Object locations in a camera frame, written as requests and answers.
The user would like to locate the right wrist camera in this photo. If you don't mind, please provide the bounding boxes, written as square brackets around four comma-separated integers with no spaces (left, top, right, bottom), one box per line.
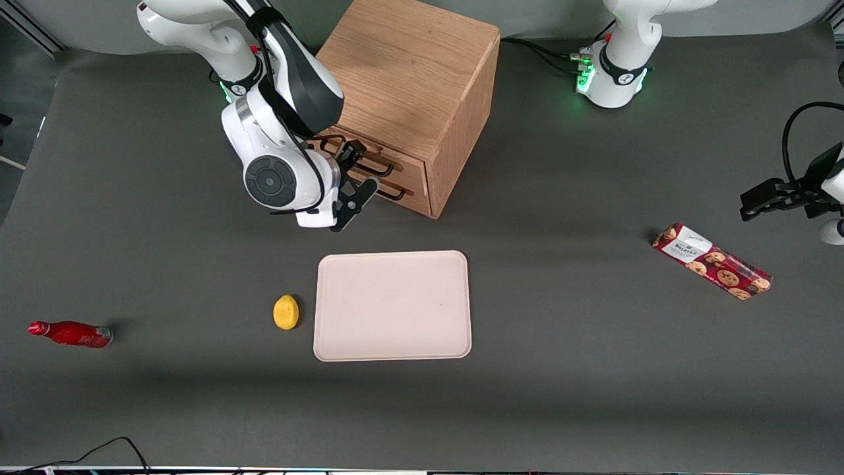
[330,177,380,233]

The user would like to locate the black cable at table edge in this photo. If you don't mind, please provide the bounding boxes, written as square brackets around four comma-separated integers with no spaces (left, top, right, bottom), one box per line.
[0,436,154,475]

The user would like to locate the red cookie package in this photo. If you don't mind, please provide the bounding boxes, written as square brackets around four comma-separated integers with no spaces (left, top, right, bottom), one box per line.
[652,222,773,301]

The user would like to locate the yellow lemon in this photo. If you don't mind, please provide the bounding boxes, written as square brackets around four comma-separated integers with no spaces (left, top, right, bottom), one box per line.
[273,294,300,331]

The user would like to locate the black cables at left arm base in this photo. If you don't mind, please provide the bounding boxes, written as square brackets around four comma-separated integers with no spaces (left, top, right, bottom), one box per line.
[501,36,597,77]

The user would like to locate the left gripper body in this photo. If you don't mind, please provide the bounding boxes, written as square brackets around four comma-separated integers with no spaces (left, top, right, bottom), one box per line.
[799,142,844,220]

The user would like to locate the black looped cable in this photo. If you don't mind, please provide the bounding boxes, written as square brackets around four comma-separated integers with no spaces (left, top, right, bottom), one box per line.
[781,101,844,193]

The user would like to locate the red bottle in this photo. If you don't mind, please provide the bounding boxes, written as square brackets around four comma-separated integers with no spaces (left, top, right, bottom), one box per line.
[28,321,114,349]

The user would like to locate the wooden drawer cabinet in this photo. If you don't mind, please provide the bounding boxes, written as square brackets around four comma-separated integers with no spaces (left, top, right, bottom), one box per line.
[315,0,502,220]

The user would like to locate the black metal drawer handle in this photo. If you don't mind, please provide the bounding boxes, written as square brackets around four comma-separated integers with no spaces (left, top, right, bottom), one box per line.
[309,135,395,179]
[356,173,407,202]

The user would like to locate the beige rectangular tray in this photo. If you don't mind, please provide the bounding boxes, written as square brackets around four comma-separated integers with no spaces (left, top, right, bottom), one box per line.
[313,250,473,362]

